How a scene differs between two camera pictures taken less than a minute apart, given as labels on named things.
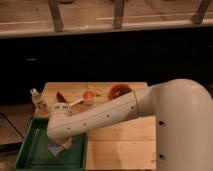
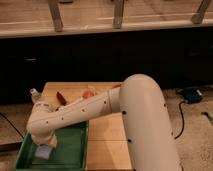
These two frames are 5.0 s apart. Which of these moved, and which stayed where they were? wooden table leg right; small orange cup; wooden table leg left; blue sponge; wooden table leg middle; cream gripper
Moved: cream gripper; blue sponge
Stayed: wooden table leg left; wooden table leg right; wooden table leg middle; small orange cup
